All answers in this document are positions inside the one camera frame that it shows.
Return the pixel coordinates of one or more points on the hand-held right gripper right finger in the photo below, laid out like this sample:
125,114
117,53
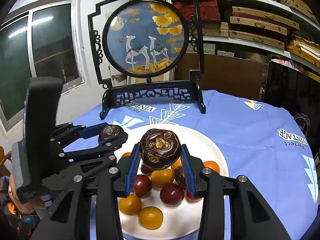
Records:
188,177

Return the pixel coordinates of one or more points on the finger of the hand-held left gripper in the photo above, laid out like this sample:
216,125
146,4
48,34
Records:
115,141
93,130

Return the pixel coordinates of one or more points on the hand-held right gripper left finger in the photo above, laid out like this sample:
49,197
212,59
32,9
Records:
132,175

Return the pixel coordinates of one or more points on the dark brown water chestnut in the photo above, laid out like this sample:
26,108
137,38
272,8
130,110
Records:
160,147
111,131
180,176
145,168

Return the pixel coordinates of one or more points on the yellow-orange tangerine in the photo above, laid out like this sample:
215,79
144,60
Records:
212,166

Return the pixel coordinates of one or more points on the white oval plate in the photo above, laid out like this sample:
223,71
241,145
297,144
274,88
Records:
180,220

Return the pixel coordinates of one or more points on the dark red cherry tomato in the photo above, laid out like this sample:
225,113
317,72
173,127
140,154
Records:
143,185

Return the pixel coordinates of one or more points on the orange cherry tomato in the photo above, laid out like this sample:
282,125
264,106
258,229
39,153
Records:
150,217
130,203
162,177

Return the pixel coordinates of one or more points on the glass window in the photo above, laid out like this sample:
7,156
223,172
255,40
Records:
50,42

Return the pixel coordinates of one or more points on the round deer painting table screen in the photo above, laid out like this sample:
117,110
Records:
145,42

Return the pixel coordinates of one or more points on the brown cardboard sheet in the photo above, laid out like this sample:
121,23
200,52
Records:
225,75

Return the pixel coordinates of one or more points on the pink bundle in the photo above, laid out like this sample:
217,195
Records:
285,63

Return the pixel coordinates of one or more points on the stack of flat gift boxes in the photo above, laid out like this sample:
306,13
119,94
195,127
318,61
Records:
255,22

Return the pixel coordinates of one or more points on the white storage shelf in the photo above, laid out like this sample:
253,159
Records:
250,1

